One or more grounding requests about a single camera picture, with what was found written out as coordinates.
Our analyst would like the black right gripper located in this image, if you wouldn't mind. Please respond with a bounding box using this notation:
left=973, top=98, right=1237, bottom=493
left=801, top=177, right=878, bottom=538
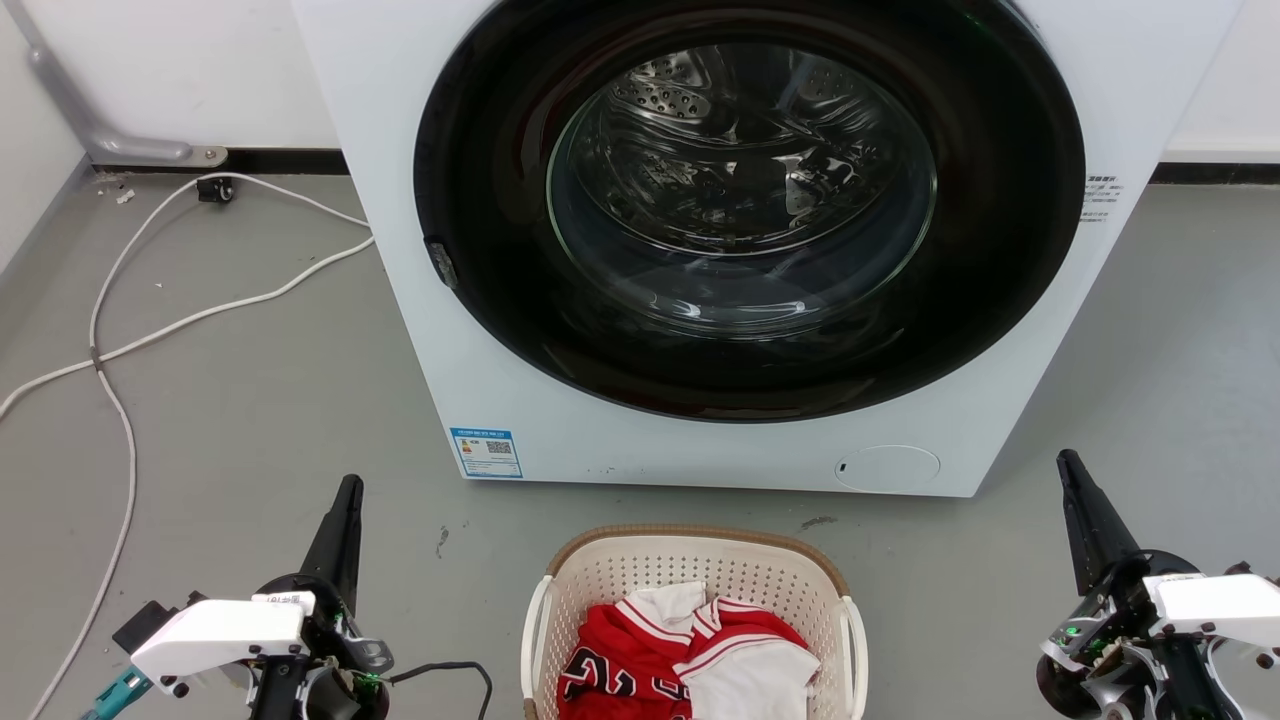
left=1035, top=449, right=1251, bottom=720

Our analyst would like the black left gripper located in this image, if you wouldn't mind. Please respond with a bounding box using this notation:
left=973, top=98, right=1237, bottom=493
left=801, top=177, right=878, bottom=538
left=248, top=475, right=394, bottom=720

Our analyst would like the beige plastic laundry basket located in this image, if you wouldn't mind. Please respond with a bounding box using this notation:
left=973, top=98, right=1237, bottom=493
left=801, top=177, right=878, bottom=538
left=520, top=525, right=869, bottom=720

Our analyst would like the blue energy label sticker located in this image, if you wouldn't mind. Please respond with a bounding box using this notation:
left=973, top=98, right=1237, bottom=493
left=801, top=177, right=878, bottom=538
left=449, top=428, right=523, bottom=480

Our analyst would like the small black box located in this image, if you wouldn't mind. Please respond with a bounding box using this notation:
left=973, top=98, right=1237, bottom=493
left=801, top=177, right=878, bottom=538
left=112, top=592, right=206, bottom=653

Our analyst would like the round white filter cover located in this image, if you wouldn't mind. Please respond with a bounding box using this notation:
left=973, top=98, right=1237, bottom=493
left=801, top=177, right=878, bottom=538
left=835, top=445, right=941, bottom=494

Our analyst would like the teal connector piece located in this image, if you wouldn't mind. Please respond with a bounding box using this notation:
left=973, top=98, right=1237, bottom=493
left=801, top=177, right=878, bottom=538
left=82, top=667, right=153, bottom=720

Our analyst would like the white front-load washing machine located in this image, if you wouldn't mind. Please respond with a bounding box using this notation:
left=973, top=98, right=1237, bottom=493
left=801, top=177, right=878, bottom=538
left=290, top=0, right=1246, bottom=498

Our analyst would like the red basketball jersey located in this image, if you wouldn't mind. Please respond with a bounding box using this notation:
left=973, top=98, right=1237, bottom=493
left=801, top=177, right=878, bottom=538
left=557, top=597, right=811, bottom=720

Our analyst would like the small printed text label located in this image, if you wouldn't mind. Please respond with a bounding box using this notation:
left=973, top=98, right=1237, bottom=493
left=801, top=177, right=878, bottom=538
left=1080, top=175, right=1123, bottom=223

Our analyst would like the round black washer door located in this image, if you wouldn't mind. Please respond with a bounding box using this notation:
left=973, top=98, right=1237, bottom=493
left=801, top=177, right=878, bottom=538
left=413, top=0, right=1087, bottom=423

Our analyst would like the white garment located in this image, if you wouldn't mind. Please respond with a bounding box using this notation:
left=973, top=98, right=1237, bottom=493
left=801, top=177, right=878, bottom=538
left=625, top=582, right=822, bottom=720

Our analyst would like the grey drain pipe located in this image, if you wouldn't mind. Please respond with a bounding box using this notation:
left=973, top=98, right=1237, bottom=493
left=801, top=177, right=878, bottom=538
left=0, top=0, right=229, bottom=167

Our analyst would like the perforated steel washer drum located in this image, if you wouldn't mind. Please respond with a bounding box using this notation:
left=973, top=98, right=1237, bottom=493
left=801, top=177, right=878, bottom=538
left=608, top=52, right=901, bottom=251

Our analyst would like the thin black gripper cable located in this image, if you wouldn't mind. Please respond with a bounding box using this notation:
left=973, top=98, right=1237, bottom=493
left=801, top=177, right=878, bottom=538
left=388, top=660, right=495, bottom=720

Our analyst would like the long white floor cable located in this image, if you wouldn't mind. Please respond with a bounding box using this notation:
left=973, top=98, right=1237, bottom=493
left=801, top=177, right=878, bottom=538
left=28, top=172, right=373, bottom=720
left=0, top=236, right=376, bottom=421

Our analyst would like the grey washer door handle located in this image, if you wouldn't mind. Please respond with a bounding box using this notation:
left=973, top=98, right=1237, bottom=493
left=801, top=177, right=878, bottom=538
left=424, top=237, right=459, bottom=291

